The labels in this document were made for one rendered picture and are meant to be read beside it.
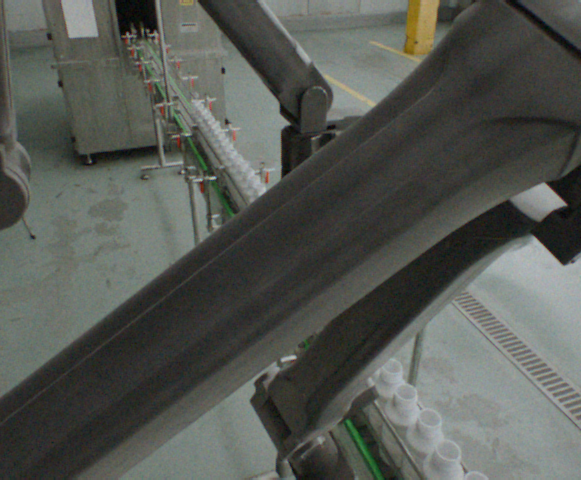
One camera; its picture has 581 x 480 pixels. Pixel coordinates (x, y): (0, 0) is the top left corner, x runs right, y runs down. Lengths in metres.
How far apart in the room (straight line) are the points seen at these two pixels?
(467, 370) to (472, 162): 2.53
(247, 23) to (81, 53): 4.00
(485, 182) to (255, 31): 0.46
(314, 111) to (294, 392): 0.34
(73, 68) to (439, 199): 4.49
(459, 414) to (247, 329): 2.33
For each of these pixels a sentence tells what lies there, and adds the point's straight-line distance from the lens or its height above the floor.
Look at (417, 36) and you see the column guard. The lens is 8.94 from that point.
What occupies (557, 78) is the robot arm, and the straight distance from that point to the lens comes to 0.20.
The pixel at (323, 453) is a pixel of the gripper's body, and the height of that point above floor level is 1.31.
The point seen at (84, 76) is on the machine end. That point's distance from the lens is 4.63.
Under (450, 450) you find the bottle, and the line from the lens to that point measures 0.88.
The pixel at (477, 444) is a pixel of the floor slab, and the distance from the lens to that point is 2.42.
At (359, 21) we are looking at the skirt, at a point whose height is 0.09.
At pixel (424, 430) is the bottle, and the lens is 0.89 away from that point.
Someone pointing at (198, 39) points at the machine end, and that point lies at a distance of 4.66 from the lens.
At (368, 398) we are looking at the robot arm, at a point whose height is 1.37.
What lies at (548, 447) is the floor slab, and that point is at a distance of 2.52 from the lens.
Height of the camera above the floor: 1.83
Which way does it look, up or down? 32 degrees down
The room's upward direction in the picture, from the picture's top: straight up
